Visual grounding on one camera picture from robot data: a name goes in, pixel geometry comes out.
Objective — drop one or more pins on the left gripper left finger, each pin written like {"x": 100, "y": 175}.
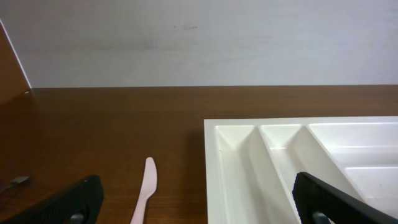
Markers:
{"x": 79, "y": 203}

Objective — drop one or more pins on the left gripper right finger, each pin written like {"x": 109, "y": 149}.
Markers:
{"x": 319, "y": 202}

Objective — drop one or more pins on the pink plastic knife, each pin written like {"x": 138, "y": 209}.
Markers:
{"x": 148, "y": 188}

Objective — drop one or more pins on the white plastic cutlery tray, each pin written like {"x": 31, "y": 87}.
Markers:
{"x": 251, "y": 164}

